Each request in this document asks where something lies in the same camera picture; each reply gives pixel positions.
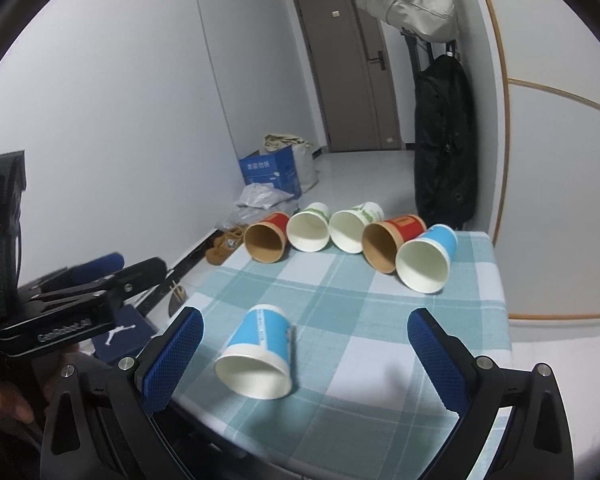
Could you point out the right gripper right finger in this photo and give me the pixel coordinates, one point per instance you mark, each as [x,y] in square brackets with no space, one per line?
[475,393]

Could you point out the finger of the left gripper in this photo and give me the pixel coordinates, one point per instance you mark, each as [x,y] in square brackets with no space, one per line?
[116,287]
[81,274]

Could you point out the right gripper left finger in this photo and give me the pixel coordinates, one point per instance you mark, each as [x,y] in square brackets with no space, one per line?
[144,423]

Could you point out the blue white paper cup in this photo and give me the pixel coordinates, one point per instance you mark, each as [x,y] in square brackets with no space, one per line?
[256,360]

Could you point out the blue white cup right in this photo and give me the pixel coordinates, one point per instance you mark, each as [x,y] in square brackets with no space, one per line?
[424,264]

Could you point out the red brown cup left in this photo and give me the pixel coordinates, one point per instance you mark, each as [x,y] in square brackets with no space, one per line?
[266,240]

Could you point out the red brown cup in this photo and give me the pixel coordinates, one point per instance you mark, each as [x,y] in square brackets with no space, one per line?
[381,240]
[266,240]

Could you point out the red brown cup right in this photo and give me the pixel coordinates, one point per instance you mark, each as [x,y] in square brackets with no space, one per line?
[381,240]

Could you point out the green white cup left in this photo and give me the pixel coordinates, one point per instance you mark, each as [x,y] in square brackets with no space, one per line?
[307,230]

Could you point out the green white cup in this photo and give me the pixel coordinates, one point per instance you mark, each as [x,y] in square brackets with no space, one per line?
[346,226]
[307,230]

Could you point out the green white cup right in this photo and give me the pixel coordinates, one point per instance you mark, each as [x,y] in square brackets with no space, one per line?
[346,226]

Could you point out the person's left hand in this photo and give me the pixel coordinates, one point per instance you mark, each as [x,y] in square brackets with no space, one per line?
[47,370]

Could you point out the navy jordan shoe box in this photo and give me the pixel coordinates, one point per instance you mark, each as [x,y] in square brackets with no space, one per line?
[129,336]

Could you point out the brown shoes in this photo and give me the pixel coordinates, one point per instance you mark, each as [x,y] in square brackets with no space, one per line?
[225,245]

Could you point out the teal plaid tablecloth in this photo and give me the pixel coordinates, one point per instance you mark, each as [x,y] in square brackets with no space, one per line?
[362,406]

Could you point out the grey plastic mailer bags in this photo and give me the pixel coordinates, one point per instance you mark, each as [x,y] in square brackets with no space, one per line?
[256,202]

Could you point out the blue cardboard box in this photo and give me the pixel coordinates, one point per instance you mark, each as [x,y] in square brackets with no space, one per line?
[277,168]

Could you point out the black backpack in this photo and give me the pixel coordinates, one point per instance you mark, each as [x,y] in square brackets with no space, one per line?
[446,145]

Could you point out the brown door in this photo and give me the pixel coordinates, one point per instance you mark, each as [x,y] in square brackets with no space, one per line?
[351,72]

